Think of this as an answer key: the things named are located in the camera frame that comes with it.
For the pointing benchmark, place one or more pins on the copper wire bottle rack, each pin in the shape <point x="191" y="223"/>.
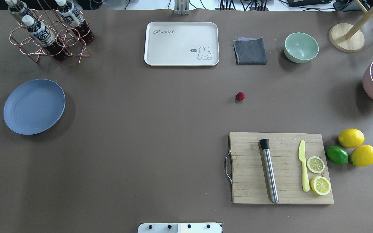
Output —
<point x="47" y="12"/>

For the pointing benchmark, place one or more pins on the tea bottle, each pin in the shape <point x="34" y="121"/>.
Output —
<point x="75" y="20"/>
<point x="18" y="9"/>
<point x="45" y="37"/>

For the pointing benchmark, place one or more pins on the wooden cutting board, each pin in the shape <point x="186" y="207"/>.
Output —
<point x="249" y="175"/>

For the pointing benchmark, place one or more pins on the lemon half lower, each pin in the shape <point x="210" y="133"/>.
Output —
<point x="320" y="185"/>

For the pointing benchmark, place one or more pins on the lemon half upper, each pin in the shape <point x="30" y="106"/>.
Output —
<point x="315" y="164"/>

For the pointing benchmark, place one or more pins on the yellow plastic knife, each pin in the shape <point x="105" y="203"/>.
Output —
<point x="302" y="159"/>

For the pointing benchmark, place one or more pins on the tea bottle right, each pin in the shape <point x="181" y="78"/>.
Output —
<point x="75" y="20"/>

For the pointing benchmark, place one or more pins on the mint green bowl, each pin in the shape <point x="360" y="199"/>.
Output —
<point x="300" y="47"/>

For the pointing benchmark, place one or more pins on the wooden cup tree stand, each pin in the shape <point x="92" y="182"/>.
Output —
<point x="348" y="38"/>

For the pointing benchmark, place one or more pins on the grey folded cloth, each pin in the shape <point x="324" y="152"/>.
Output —
<point x="250" y="51"/>

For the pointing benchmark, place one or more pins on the steel muddler black tip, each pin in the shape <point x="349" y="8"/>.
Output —
<point x="272" y="187"/>

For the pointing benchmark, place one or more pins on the yellow lemon lower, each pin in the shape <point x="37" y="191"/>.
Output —
<point x="362" y="156"/>

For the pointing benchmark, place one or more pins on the yellow lemon upper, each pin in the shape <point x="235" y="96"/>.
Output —
<point x="351" y="138"/>

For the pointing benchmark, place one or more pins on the lemon half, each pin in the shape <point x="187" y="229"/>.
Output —
<point x="320" y="185"/>
<point x="315" y="164"/>

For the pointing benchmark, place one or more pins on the tea bottle front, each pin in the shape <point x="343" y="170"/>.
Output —
<point x="45" y="37"/>

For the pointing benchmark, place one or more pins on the blue round plate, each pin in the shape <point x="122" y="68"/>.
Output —
<point x="34" y="107"/>

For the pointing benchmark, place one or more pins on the green lime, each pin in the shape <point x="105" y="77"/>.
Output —
<point x="337" y="155"/>

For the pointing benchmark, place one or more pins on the red strawberry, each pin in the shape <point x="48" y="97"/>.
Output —
<point x="240" y="96"/>

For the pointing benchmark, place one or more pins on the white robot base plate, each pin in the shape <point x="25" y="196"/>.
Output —
<point x="189" y="227"/>

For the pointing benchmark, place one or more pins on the yellow lemon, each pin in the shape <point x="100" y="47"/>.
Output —
<point x="351" y="138"/>
<point x="362" y="156"/>

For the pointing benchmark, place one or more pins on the cream rabbit tray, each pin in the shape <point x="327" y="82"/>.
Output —
<point x="182" y="44"/>

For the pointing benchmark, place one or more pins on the tea bottle left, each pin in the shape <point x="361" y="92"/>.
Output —
<point x="18" y="9"/>

